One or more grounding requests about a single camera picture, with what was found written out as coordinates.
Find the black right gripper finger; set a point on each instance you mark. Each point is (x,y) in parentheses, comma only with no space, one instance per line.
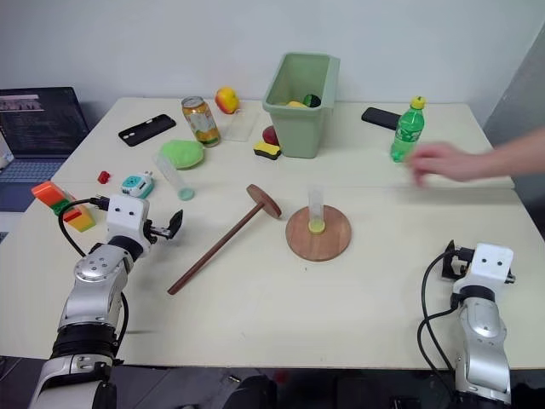
(445,267)
(449,246)

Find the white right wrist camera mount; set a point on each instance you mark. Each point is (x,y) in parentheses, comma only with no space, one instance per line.
(489,264)

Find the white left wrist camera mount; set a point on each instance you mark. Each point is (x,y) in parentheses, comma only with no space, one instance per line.
(125,217)

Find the orange drink can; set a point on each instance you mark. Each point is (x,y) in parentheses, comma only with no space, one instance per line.
(201,121)

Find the brown wooden rod with disc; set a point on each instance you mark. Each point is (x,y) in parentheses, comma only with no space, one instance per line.
(221,245)

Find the white box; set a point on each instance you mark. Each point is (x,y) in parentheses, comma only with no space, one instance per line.
(4,151)

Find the yellow item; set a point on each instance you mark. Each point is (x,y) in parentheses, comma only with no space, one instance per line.
(295,104)

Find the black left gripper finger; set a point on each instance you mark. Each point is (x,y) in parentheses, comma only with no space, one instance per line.
(171,235)
(176,219)

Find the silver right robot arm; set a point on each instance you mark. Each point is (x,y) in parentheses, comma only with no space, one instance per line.
(483,341)

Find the clear plastic tray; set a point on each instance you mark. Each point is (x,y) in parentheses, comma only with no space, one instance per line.
(242,125)

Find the person's bare hand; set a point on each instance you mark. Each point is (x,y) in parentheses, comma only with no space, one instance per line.
(447,164)

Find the dark green round item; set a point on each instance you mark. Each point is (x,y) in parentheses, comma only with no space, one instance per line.
(313,100)

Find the clear tube with green foot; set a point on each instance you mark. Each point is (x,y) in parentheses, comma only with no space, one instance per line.
(174,176)

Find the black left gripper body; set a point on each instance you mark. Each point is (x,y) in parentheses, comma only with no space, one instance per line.
(156,232)

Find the round wooden board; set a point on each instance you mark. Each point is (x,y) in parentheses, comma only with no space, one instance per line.
(319,243)

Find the red yellow apple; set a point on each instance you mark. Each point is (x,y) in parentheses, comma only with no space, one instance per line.
(226,100)

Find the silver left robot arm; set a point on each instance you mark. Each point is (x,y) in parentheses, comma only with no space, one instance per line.
(94,294)

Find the open grey laptop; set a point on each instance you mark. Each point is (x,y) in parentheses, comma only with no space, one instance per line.
(38,123)

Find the dark rounded shape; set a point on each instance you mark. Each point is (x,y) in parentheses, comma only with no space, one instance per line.
(244,392)

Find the green soda bottle yellow cap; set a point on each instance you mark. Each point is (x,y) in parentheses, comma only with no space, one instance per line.
(408,130)

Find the plain black phone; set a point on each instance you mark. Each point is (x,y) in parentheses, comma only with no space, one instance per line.
(380,118)

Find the red round item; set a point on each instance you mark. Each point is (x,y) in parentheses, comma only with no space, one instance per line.
(269,135)

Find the green plastic bin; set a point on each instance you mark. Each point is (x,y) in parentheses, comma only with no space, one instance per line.
(298,128)

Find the clear tube with yellow foot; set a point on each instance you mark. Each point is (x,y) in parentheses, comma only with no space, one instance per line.
(316,213)

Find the orange green yellow toy blocks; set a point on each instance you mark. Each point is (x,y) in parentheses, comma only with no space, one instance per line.
(55,198)

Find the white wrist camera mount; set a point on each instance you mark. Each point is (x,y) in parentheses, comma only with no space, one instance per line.
(489,264)
(125,217)

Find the yellow black sponge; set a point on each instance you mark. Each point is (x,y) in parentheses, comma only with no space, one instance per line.
(267,149)

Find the green fluffy cloth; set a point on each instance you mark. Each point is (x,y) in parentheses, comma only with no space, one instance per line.
(183,153)

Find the small red block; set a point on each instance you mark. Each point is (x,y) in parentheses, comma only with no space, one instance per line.
(103,177)

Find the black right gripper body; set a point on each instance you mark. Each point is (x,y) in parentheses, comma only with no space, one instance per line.
(462,262)

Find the teal white power cube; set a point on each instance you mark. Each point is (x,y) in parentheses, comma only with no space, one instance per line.
(136,185)

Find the person's bare forearm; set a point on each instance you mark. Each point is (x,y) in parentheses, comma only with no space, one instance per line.
(517,155)

